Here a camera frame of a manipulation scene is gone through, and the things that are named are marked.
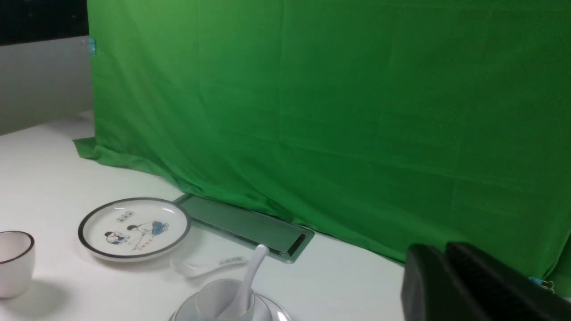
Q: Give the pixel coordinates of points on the illustrated black-rimmed white plate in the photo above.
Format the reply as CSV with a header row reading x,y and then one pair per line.
x,y
134,229

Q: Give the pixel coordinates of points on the white saucer plate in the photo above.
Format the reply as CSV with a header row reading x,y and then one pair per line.
x,y
265,310

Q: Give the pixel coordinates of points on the small white bowl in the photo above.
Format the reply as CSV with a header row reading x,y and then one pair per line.
x,y
222,300

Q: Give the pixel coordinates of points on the green backdrop cloth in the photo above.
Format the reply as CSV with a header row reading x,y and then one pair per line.
x,y
383,123

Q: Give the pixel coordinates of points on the white black-rimmed cup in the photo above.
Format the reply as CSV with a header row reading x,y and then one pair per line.
x,y
17,263

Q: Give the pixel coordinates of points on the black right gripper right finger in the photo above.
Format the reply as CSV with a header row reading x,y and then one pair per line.
x,y
501,292

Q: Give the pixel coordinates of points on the white printed ceramic spoon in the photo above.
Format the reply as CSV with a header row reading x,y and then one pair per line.
x,y
191,271

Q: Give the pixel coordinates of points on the plain white ceramic spoon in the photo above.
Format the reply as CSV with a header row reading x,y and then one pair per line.
x,y
245,281

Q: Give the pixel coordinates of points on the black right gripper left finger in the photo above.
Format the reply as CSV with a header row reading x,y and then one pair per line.
x,y
432,290

